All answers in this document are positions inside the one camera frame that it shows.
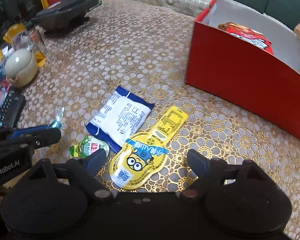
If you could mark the clear glass jar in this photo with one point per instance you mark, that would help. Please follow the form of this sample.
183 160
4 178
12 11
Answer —
18 36

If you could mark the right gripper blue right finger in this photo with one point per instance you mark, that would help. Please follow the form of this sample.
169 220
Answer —
199 164

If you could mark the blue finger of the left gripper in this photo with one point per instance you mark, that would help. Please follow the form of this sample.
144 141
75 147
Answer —
29 130

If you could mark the black tray device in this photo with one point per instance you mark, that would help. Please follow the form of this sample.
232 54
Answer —
60 14

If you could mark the teal candy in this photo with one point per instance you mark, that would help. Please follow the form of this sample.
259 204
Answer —
57 120

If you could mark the red cardboard box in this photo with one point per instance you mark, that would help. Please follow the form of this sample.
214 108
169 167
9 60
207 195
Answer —
237 71

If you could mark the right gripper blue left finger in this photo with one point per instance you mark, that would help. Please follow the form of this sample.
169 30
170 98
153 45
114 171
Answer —
94 162

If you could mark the yellow minion pouch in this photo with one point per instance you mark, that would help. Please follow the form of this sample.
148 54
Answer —
145 153

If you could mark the red snack bag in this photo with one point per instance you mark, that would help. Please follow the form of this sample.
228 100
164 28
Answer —
247 34

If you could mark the black remote with buttons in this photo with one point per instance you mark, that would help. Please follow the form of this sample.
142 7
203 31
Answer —
11 109

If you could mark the grey ball in bowl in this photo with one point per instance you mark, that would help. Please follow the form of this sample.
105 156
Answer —
21 68

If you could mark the green jelly cup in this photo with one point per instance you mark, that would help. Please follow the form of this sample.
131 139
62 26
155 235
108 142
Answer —
87 146

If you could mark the blue white snack packet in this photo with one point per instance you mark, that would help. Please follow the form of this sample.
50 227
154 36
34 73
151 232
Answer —
119 119

